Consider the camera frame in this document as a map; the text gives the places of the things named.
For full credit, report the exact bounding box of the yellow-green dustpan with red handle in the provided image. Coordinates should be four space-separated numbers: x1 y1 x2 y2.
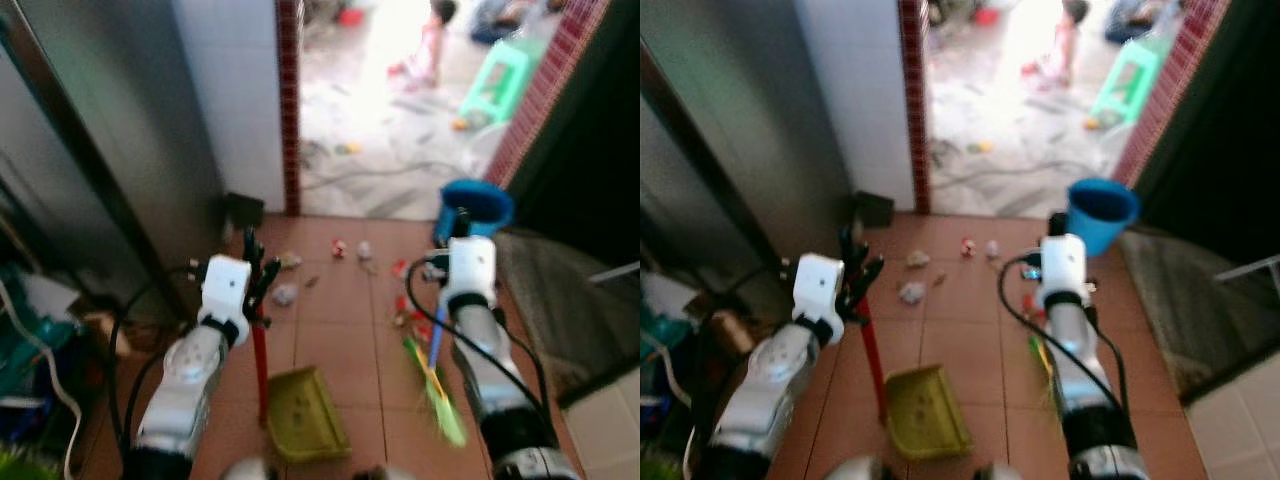
858 300 974 462
249 305 352 464

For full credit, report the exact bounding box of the grey floor mat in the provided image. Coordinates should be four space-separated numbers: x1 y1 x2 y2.
1118 230 1280 403
496 229 641 405

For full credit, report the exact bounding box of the blue plastic bucket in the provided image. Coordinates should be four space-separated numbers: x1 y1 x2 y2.
433 179 516 249
1066 177 1142 258

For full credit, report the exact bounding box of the small black box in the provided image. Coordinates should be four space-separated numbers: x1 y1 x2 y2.
224 191 267 234
853 190 896 231

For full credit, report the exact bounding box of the brown cardboard box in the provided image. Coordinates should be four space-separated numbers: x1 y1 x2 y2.
714 311 758 357
84 311 133 358

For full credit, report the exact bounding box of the green plastic stool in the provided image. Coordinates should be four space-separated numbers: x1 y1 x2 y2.
458 37 547 128
1089 37 1167 128

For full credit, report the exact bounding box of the grey metal door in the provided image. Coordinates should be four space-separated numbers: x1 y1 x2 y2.
640 0 857 301
0 0 229 321

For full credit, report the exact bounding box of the small child in pink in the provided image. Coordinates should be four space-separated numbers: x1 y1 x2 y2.
1021 0 1092 93
388 0 459 93

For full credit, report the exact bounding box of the teal plastic bag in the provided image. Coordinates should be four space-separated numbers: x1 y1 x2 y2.
0 262 53 403
640 298 693 403

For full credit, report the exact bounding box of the seated person in dark clothes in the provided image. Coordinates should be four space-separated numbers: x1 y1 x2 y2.
1104 0 1189 46
470 0 563 46

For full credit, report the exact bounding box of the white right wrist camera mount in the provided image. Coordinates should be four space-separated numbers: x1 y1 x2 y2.
444 236 498 303
1039 234 1089 297

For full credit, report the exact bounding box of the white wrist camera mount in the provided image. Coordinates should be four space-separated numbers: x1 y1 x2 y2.
444 236 498 303
794 253 847 323
197 255 253 323
1039 234 1089 297

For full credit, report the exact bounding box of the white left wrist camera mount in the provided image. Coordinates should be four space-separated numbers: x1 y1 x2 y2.
794 253 847 323
197 255 253 323

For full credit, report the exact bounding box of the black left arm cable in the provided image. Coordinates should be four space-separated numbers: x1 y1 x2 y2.
106 260 207 477
688 260 803 477

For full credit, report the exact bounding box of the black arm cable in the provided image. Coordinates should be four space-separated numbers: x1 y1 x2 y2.
404 256 553 423
106 260 207 477
688 260 803 477
996 253 1133 413

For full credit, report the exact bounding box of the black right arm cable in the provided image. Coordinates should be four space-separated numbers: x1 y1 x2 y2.
996 253 1133 413
404 256 553 423

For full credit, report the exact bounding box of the white metal rail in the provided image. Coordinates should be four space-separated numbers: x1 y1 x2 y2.
589 263 641 287
1214 254 1280 283

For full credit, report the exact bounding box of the white cable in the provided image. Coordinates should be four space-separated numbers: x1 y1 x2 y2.
0 278 83 480
640 368 703 477

